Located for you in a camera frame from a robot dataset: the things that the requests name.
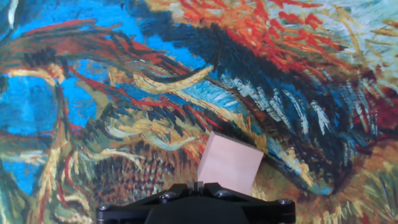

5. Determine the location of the plain wooden cube block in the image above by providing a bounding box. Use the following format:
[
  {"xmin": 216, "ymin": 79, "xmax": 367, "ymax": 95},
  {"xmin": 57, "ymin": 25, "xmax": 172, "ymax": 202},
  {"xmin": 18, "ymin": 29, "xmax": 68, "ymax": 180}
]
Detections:
[{"xmin": 197, "ymin": 130, "xmax": 265, "ymax": 197}]

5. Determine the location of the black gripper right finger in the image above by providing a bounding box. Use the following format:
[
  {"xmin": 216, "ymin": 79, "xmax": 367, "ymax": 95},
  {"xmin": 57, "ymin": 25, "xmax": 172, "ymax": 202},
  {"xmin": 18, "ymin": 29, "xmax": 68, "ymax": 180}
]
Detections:
[{"xmin": 196, "ymin": 182, "xmax": 296, "ymax": 224}]

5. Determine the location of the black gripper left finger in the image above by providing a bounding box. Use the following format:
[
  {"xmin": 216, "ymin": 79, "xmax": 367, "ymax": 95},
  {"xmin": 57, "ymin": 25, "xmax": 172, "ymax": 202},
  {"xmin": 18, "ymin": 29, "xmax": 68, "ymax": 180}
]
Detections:
[{"xmin": 96, "ymin": 182, "xmax": 197, "ymax": 224}]

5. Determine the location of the sunflower painting print cloth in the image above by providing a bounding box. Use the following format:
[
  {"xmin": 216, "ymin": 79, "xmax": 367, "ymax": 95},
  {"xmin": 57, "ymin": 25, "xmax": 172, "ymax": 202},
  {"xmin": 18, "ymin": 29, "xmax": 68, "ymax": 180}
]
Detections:
[{"xmin": 0, "ymin": 0, "xmax": 398, "ymax": 224}]

